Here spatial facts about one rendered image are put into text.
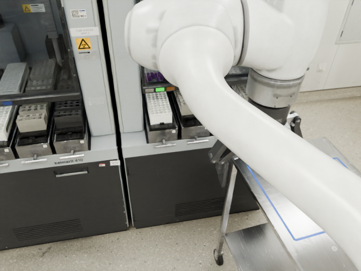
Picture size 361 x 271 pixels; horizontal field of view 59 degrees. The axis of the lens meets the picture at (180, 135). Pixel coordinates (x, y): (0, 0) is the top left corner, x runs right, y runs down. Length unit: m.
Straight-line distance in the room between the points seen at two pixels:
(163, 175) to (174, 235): 0.52
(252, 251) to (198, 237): 0.44
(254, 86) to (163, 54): 0.18
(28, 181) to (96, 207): 0.37
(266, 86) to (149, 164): 1.10
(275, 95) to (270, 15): 0.13
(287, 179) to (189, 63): 0.18
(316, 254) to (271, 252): 0.62
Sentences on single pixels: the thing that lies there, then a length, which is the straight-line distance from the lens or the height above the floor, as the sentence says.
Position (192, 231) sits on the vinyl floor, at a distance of 2.05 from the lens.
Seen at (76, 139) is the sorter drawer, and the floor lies 0.80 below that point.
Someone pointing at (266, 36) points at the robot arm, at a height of 1.54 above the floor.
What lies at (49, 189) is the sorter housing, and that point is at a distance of 1.67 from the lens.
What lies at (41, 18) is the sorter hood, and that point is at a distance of 1.27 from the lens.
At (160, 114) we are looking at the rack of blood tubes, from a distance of 1.43.
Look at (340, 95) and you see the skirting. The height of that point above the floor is 0.01.
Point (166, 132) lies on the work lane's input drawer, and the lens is 1.44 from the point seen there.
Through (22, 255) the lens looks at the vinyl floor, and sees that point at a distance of 2.14.
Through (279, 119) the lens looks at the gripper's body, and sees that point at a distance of 0.58.
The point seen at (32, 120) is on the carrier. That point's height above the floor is 0.88.
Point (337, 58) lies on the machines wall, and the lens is 3.25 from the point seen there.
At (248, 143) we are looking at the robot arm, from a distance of 0.33.
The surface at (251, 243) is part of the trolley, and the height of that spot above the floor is 0.28.
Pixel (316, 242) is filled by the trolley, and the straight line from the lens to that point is 1.14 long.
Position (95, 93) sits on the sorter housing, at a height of 0.97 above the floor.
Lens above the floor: 1.71
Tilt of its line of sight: 40 degrees down
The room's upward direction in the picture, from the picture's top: 1 degrees clockwise
